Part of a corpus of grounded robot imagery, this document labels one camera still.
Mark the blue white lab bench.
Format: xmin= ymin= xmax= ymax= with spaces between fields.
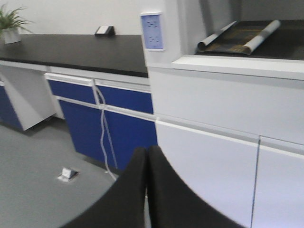
xmin=0 ymin=35 xmax=157 ymax=170

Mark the floor socket box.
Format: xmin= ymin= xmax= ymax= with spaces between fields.
xmin=57 ymin=167 xmax=79 ymax=182

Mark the white fume hood cabinet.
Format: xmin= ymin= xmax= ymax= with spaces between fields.
xmin=139 ymin=0 xmax=304 ymax=228

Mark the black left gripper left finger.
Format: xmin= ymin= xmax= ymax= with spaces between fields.
xmin=63 ymin=147 xmax=146 ymax=228

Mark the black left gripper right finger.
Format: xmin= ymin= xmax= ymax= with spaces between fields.
xmin=147 ymin=145 xmax=241 ymax=228

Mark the white hanging cable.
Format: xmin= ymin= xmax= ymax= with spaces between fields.
xmin=93 ymin=84 xmax=119 ymax=181

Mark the potted green plant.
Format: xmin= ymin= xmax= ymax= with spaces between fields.
xmin=0 ymin=3 xmax=33 ymax=44

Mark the black white power socket box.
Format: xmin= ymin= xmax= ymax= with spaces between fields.
xmin=95 ymin=26 xmax=115 ymax=37

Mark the rolled grey mat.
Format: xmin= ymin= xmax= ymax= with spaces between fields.
xmin=196 ymin=20 xmax=281 ymax=55

